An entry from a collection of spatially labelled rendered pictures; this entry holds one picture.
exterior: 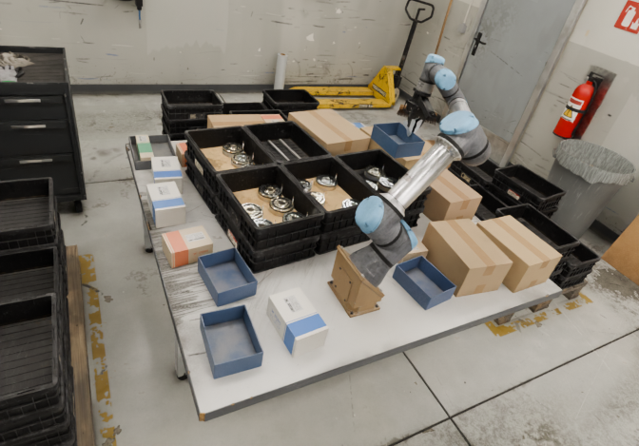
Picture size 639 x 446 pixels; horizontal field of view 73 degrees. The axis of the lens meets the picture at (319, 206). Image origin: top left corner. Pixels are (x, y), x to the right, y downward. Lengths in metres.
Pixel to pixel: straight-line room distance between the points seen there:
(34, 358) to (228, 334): 0.68
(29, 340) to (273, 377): 0.89
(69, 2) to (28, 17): 0.37
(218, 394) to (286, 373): 0.21
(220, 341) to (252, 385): 0.19
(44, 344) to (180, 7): 3.67
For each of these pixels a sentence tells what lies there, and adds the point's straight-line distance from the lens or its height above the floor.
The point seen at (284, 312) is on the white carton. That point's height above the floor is 0.79.
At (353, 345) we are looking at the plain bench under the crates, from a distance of 1.56.
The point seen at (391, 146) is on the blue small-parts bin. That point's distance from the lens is 1.93.
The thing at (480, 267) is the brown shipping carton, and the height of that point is 0.86.
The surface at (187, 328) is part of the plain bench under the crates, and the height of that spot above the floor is 0.70.
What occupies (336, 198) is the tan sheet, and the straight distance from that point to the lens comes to 1.98.
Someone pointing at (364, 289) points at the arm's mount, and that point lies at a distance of 1.55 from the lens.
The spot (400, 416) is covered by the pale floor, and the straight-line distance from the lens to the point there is 2.32.
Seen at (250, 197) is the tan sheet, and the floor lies 0.83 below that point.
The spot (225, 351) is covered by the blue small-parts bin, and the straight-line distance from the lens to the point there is 1.47.
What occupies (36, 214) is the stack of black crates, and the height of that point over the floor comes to 0.49.
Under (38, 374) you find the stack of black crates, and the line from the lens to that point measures 1.79.
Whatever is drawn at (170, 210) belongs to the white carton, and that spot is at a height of 0.78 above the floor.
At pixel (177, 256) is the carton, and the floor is 0.75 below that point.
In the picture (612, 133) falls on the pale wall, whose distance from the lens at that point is 4.35.
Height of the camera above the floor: 1.89
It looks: 34 degrees down
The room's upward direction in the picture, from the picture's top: 12 degrees clockwise
